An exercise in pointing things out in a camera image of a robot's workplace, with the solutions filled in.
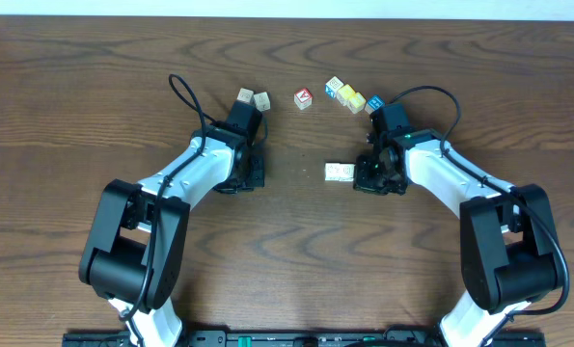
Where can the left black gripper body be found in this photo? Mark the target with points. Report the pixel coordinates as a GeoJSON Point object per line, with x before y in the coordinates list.
{"type": "Point", "coordinates": [257, 169]}

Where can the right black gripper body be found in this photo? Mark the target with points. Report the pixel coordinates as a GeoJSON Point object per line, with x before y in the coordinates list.
{"type": "Point", "coordinates": [373, 175]}

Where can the green Z white block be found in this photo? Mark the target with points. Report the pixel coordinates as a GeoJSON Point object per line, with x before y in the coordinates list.
{"type": "Point", "coordinates": [333, 171]}

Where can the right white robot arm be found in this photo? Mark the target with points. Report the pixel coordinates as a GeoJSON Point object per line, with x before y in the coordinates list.
{"type": "Point", "coordinates": [509, 250]}

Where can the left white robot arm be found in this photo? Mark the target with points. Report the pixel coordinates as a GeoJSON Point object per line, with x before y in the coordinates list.
{"type": "Point", "coordinates": [135, 246]}

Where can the blue topped block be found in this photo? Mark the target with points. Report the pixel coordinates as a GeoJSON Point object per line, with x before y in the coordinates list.
{"type": "Point", "coordinates": [374, 103]}

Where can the yellow wooden block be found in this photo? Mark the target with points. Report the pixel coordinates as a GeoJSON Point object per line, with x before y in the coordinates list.
{"type": "Point", "coordinates": [356, 103]}
{"type": "Point", "coordinates": [344, 93]}

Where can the white wooden block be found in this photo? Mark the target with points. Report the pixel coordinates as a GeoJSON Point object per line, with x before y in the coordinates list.
{"type": "Point", "coordinates": [262, 101]}

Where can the white block red side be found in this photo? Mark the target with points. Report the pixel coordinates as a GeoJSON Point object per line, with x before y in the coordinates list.
{"type": "Point", "coordinates": [246, 96]}

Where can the red letter A block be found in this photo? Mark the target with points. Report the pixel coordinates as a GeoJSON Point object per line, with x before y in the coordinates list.
{"type": "Point", "coordinates": [303, 99]}

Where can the blue edged white block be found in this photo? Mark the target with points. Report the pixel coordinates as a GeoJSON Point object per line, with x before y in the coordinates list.
{"type": "Point", "coordinates": [332, 86]}

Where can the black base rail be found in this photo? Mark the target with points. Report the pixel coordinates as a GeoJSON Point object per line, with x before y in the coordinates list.
{"type": "Point", "coordinates": [397, 335]}

